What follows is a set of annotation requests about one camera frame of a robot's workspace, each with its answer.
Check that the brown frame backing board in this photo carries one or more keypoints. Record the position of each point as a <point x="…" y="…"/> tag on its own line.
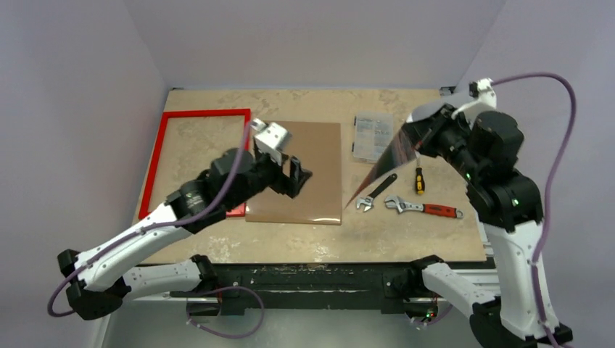
<point x="319" y="148"/>

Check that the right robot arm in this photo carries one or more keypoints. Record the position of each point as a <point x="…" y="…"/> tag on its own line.
<point x="482" y="145"/>

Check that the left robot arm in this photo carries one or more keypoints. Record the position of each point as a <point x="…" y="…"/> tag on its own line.
<point x="97" y="282"/>

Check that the black yellow screwdriver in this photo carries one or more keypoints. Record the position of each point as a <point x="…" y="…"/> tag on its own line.
<point x="420" y="182"/>

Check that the clear plastic screw box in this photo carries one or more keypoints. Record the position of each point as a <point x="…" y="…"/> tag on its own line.
<point x="373" y="132"/>

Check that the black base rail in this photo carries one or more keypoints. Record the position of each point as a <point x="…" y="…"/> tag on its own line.
<point x="387" y="287"/>

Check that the black handle adjustable wrench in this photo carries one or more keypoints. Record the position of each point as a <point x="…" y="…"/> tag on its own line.
<point x="366" y="202"/>

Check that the red picture frame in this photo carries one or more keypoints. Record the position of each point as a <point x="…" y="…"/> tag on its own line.
<point x="186" y="143"/>

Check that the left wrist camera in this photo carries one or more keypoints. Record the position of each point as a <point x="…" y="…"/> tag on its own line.
<point x="270" y="139"/>

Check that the red sunset photo print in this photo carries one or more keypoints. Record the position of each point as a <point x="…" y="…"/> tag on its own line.
<point x="401" y="149"/>

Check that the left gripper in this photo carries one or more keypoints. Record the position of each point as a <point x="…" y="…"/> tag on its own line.
<point x="283" y="184"/>

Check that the red handle adjustable wrench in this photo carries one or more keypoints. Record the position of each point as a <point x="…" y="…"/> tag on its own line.
<point x="400" y="205"/>

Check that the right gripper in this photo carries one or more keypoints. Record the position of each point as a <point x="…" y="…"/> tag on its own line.
<point x="429" y="130"/>

